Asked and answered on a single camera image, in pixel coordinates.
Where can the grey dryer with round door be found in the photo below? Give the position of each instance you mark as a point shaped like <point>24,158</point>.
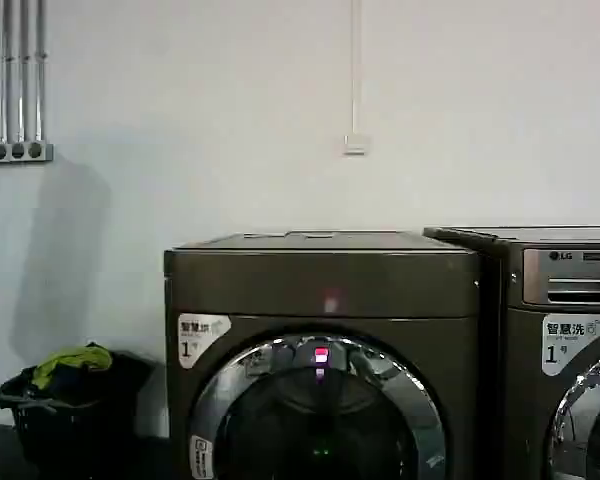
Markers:
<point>325,280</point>

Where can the round glass dryer door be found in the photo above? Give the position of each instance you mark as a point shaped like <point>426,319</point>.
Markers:
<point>587,425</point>
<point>320,420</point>

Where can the yellow-green garment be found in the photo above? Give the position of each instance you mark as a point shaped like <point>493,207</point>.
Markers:
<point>75,361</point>

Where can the grey dryer with silver panel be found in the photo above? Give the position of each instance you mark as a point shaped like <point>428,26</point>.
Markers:
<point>530,380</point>

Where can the dark blue garment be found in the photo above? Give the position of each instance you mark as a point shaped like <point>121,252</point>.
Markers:
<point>62,382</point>

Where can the black laundry basket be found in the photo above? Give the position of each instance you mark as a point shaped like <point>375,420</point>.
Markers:
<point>80,415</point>

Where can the white wall socket box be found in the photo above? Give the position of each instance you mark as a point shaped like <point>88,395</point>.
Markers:
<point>355,144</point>

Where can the grey pipe bracket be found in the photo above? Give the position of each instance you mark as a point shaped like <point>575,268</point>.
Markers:
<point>16,152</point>

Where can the grey wall pipe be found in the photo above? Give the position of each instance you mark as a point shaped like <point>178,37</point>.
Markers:
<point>7,70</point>
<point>24,70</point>
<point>40,70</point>

